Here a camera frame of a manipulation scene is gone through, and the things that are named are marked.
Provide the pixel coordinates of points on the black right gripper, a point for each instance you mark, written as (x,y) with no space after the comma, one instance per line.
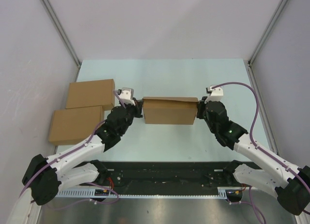
(201,106)

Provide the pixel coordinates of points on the right aluminium frame post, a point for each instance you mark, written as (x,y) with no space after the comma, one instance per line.
(268,30)

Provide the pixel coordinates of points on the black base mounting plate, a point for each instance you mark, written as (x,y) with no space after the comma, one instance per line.
(121,174)

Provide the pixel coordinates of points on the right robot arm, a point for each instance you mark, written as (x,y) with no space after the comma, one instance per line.
(286,182)

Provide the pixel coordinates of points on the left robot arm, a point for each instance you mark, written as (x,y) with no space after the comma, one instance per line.
(46,176)

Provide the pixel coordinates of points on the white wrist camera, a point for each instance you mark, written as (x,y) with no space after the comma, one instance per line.
(125,96)
(215,94)

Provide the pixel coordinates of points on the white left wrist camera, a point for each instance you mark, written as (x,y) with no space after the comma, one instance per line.
(125,96)

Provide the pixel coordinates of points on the right aluminium side rail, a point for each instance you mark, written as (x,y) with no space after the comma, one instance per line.
(262,110)

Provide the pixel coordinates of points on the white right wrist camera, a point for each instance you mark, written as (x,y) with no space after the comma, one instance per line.
(215,94)

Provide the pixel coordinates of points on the grey slotted cable duct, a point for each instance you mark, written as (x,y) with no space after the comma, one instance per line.
(162,191)

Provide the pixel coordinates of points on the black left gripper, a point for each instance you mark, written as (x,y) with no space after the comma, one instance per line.
(139,103)

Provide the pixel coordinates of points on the brown cardboard box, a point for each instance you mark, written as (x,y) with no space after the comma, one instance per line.
(170,110)

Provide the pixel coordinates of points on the folded cardboard box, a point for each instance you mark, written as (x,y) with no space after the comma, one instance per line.
(71,126)
(91,93)

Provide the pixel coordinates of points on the aluminium frame post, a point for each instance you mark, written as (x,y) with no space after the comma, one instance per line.
(61,31)
(268,30)

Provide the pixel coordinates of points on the left aluminium frame post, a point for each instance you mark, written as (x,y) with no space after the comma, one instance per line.
(61,31)

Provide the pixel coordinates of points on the lower folded cardboard box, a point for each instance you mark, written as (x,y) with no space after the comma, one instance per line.
(71,126)

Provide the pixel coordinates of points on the upper folded cardboard box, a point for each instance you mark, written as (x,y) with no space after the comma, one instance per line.
(91,93)

